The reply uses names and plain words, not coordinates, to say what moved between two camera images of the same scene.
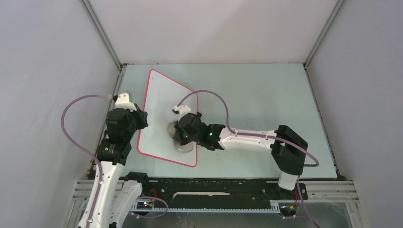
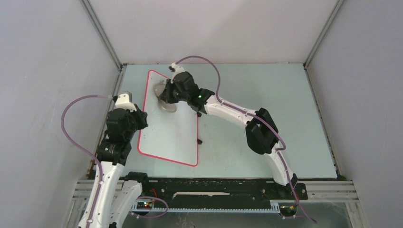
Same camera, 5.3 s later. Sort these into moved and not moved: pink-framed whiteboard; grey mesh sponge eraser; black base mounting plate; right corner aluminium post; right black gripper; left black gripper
Moved: grey mesh sponge eraser; right black gripper
Not moved: left black gripper; black base mounting plate; pink-framed whiteboard; right corner aluminium post
